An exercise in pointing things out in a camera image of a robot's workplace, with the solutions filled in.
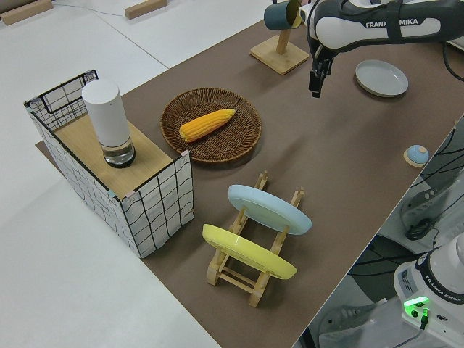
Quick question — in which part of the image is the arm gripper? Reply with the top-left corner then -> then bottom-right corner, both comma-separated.
308,43 -> 336,98

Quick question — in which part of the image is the gray round plate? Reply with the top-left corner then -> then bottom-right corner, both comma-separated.
354,59 -> 410,99

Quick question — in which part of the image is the light blue plate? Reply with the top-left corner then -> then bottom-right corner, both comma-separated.
228,184 -> 313,236

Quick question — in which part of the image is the yellow plate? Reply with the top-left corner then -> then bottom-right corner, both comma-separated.
202,223 -> 299,280

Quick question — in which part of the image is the wooden plate rack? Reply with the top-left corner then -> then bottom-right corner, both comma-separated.
207,170 -> 305,308

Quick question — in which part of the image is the wooden mug stand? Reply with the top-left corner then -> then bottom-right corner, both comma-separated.
249,27 -> 310,76

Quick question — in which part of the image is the dark teal mug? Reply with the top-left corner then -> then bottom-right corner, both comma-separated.
263,0 -> 302,31

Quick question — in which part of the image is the blue dome bell wooden base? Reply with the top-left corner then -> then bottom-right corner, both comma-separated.
403,144 -> 430,167

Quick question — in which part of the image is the yellow corn cob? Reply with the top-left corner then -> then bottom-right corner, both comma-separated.
179,108 -> 237,143

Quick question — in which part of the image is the brown wicker basket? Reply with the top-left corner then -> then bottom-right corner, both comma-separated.
160,87 -> 262,164

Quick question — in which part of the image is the brown table mat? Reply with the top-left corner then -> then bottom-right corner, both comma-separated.
35,9 -> 464,348

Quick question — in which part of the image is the wooden block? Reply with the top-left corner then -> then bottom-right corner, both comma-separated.
0,0 -> 54,26
124,0 -> 179,20

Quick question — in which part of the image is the grid patterned box wooden top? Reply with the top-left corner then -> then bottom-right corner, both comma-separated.
24,96 -> 195,259

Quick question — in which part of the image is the white cylinder clear base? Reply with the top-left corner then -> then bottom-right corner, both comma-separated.
81,79 -> 137,170

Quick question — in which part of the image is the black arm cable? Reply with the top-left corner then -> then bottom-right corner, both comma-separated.
441,40 -> 464,83

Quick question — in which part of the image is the white robot mount foot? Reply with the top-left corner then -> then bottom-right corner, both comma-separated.
399,180 -> 455,233
312,301 -> 399,348

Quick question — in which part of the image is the black wire basket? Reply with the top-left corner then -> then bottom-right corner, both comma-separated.
38,68 -> 99,131

